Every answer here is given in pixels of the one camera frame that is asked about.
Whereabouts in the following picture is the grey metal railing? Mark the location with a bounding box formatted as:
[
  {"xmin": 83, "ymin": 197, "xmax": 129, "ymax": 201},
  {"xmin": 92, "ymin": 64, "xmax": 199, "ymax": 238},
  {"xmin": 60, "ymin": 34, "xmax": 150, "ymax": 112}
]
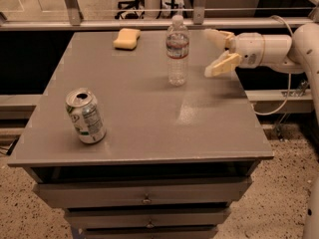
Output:
[{"xmin": 0, "ymin": 0, "xmax": 319, "ymax": 31}]

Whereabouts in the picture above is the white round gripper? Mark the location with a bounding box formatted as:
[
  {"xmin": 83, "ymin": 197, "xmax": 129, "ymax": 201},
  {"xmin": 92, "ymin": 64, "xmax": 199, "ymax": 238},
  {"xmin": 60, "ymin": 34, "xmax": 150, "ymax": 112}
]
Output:
[{"xmin": 204, "ymin": 29, "xmax": 265, "ymax": 78}]

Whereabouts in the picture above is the black office chair base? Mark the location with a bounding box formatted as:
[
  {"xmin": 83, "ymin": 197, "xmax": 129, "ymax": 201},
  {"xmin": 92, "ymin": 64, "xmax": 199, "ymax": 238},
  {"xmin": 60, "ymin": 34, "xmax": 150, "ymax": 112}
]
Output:
[{"xmin": 115, "ymin": 0, "xmax": 144, "ymax": 20}]

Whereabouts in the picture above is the grey drawer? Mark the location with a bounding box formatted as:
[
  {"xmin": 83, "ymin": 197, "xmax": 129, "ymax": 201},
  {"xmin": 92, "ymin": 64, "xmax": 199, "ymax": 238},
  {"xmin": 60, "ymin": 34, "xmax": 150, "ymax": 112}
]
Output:
[
  {"xmin": 84, "ymin": 226, "xmax": 217, "ymax": 239},
  {"xmin": 33, "ymin": 177, "xmax": 252, "ymax": 208},
  {"xmin": 65, "ymin": 206, "xmax": 230, "ymax": 229}
]

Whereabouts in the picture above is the bottom grey drawer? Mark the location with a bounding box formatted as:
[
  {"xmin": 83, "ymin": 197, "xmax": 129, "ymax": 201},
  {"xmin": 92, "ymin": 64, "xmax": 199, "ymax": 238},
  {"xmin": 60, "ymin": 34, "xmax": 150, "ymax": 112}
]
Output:
[{"xmin": 84, "ymin": 226, "xmax": 217, "ymax": 239}]

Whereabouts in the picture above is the white cable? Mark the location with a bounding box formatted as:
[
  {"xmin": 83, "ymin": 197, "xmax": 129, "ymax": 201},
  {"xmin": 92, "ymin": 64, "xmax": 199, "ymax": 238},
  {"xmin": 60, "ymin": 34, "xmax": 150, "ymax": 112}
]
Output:
[{"xmin": 251, "ymin": 14, "xmax": 295, "ymax": 117}]

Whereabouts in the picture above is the yellow sponge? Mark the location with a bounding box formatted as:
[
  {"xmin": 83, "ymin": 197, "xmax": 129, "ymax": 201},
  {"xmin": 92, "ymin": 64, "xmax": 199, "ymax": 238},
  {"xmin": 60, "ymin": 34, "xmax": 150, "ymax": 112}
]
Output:
[{"xmin": 113, "ymin": 28, "xmax": 141, "ymax": 50}]

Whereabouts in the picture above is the top grey drawer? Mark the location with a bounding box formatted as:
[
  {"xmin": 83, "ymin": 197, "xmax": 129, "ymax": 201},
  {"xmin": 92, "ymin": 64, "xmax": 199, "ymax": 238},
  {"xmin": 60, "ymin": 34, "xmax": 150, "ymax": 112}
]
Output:
[{"xmin": 33, "ymin": 177, "xmax": 252, "ymax": 208}]

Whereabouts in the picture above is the silver green soda can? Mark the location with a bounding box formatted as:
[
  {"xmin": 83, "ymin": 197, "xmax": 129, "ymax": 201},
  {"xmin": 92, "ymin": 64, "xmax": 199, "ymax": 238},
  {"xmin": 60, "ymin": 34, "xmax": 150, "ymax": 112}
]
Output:
[{"xmin": 65, "ymin": 88, "xmax": 106, "ymax": 144}]

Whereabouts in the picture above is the grey drawer cabinet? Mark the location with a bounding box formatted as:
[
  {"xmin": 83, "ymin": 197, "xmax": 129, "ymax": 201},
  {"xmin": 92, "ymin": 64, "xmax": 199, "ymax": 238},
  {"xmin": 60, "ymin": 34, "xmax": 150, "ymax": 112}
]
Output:
[{"xmin": 7, "ymin": 29, "xmax": 275, "ymax": 239}]

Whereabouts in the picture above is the clear plastic water bottle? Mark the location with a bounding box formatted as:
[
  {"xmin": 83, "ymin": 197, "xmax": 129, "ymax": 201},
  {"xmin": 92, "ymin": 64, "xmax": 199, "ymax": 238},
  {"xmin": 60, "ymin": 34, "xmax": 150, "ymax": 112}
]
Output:
[{"xmin": 165, "ymin": 15, "xmax": 189, "ymax": 87}]

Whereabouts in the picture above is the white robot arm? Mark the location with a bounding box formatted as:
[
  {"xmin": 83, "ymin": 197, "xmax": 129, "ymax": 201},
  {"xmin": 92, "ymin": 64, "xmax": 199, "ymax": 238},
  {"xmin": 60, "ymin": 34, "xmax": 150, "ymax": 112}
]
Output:
[{"xmin": 204, "ymin": 23, "xmax": 319, "ymax": 118}]

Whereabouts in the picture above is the middle grey drawer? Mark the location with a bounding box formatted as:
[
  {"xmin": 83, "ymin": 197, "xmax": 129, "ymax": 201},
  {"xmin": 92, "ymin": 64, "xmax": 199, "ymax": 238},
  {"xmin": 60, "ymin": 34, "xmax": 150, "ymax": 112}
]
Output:
[{"xmin": 65, "ymin": 206, "xmax": 230, "ymax": 229}]

